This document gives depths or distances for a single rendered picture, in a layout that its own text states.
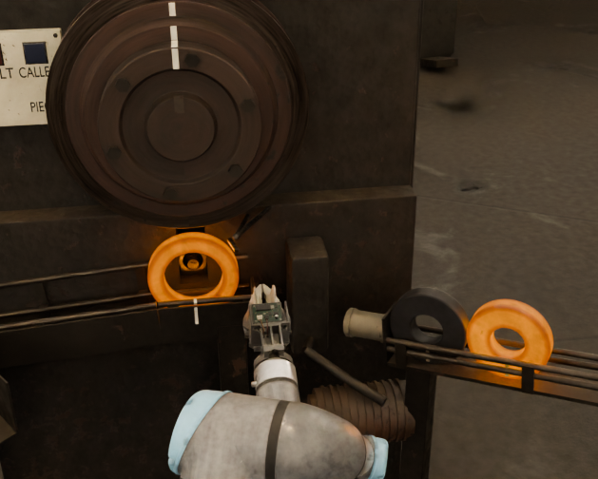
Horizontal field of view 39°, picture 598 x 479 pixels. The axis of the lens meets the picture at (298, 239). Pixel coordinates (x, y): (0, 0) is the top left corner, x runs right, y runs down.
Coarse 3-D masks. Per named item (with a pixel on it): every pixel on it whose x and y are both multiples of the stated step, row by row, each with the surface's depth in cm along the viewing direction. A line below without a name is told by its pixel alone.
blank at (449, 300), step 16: (416, 288) 161; (432, 288) 160; (400, 304) 161; (416, 304) 160; (432, 304) 158; (448, 304) 157; (400, 320) 163; (448, 320) 158; (464, 320) 157; (400, 336) 165; (416, 336) 163; (432, 336) 165; (448, 336) 159; (464, 336) 158; (432, 352) 163
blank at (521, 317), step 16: (496, 304) 153; (512, 304) 151; (480, 320) 155; (496, 320) 153; (512, 320) 151; (528, 320) 150; (544, 320) 151; (480, 336) 156; (528, 336) 151; (544, 336) 150; (480, 352) 157; (496, 352) 156; (512, 352) 157; (528, 352) 153; (544, 352) 151; (512, 368) 156
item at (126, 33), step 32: (96, 32) 141; (128, 32) 141; (160, 32) 140; (192, 32) 141; (224, 32) 143; (256, 32) 144; (96, 64) 142; (256, 64) 145; (96, 96) 144; (288, 96) 150; (96, 128) 146; (288, 128) 153; (96, 160) 150; (256, 160) 153; (128, 192) 155; (224, 192) 155
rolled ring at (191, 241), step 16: (176, 240) 166; (192, 240) 166; (208, 240) 167; (160, 256) 167; (176, 256) 167; (224, 256) 168; (160, 272) 168; (224, 272) 170; (160, 288) 170; (224, 288) 172
